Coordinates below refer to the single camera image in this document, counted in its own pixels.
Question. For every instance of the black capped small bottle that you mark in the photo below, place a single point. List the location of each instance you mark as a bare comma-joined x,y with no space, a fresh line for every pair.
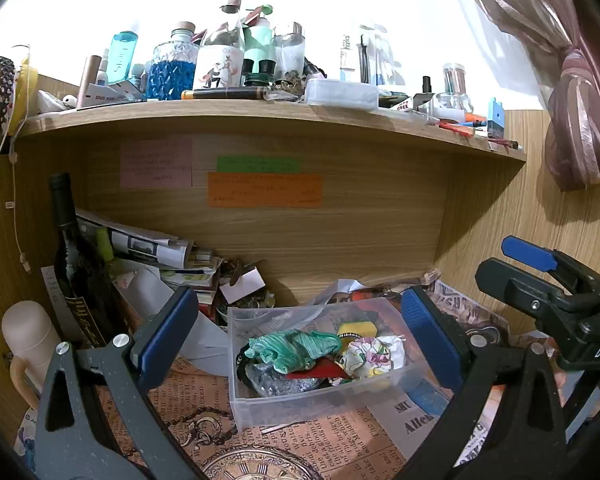
426,86

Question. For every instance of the clear plastic storage box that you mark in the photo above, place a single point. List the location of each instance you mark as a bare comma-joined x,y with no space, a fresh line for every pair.
260,410

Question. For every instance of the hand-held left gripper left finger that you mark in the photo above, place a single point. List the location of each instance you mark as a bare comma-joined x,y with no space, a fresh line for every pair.
167,335

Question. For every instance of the white paper sheet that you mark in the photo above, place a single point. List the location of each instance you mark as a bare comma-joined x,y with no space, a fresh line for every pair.
202,340

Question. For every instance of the blue liquid glass bottle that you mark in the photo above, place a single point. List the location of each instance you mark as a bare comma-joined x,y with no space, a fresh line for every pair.
172,72

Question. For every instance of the green paper note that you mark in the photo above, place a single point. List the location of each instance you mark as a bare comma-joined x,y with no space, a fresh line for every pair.
258,164

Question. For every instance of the light blue toner bottle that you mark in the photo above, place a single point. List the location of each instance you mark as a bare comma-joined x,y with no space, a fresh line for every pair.
122,62

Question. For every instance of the brown pen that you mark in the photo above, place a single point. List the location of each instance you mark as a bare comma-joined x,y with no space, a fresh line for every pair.
225,94

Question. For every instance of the flat grey white box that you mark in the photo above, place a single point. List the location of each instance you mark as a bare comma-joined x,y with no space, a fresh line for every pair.
115,94

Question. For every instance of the black beaded headband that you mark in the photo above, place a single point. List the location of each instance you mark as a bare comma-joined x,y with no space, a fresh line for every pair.
241,367

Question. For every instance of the stack of newspapers and magazines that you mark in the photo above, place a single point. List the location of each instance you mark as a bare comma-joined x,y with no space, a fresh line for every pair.
145,247

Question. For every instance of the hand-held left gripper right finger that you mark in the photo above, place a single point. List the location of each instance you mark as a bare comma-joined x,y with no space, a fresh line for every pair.
427,342

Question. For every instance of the clear jar of sticks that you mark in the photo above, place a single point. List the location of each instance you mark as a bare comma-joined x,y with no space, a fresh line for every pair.
455,85

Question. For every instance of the orange paper note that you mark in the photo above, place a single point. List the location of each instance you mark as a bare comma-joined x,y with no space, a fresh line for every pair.
265,190

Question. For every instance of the clear jar silver cap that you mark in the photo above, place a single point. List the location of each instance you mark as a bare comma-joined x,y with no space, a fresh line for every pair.
289,55

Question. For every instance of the floral printed cloth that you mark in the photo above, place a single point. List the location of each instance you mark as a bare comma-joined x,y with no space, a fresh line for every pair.
370,358

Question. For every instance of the clear acrylic organizer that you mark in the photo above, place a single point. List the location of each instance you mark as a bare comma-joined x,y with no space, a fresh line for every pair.
382,65

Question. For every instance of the pink paper note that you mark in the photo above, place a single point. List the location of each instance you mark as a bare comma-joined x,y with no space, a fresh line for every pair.
156,163

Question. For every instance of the orange marker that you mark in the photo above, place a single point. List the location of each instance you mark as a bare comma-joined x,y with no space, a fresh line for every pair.
474,118

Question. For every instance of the red plastic packet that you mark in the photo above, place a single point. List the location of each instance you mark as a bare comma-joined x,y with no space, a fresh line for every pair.
320,371

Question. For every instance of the brown cardboard tube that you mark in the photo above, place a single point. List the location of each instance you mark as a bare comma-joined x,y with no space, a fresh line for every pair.
89,80

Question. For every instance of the small white box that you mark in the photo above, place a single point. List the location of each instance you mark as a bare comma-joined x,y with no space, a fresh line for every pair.
242,285

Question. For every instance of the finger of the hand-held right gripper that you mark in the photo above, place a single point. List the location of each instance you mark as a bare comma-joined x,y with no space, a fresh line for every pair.
527,254
510,285

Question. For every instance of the red pen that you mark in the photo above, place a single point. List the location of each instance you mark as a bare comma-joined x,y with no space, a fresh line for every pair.
455,128

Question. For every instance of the yellow green highlighter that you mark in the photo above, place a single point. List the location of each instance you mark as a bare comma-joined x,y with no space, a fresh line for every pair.
105,245

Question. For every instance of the tall clear illustrated bottle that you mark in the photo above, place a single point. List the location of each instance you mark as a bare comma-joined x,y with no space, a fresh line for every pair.
220,60

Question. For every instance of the cream insulated flask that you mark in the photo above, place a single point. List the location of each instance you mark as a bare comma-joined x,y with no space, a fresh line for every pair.
27,340

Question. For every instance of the blue stamp block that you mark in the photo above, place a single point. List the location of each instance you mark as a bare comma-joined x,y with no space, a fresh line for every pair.
496,120

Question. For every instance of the yellow hanging item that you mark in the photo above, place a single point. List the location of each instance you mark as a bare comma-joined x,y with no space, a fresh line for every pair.
21,95

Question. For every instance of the green striped cloth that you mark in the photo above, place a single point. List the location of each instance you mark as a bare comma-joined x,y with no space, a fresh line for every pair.
290,351

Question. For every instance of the wooden shelf unit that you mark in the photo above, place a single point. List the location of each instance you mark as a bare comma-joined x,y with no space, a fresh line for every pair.
355,240

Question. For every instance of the mauve striped curtain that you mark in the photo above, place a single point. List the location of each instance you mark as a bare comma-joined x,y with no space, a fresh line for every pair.
575,110

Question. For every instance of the mint green spray bottle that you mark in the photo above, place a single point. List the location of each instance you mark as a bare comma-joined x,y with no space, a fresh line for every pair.
259,40

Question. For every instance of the pile of metal caps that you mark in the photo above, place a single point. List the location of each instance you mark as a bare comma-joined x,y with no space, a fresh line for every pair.
252,303

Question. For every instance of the yellow cloth item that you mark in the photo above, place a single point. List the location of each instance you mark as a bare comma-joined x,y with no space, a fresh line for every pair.
356,331

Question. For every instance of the orange printed paper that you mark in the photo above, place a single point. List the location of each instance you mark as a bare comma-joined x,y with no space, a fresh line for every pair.
366,296

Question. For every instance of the clear plastic bag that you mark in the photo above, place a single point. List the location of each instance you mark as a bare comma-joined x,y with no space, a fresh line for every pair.
330,294

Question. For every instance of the newspaper print desk mat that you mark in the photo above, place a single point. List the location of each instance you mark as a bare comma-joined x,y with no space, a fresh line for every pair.
330,435

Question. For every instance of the dark wine bottle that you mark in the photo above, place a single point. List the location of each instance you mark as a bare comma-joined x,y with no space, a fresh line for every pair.
80,280

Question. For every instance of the blue cartoon print item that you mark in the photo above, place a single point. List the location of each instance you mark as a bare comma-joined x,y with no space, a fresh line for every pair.
26,432

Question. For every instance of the silver glitter pouch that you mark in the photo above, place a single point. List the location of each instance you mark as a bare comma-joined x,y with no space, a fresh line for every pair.
285,385

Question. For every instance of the clear lidded plastic container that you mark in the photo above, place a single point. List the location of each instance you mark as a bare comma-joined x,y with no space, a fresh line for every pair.
340,94

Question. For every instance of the white earbuds case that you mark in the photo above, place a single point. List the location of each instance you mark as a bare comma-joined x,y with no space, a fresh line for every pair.
70,101

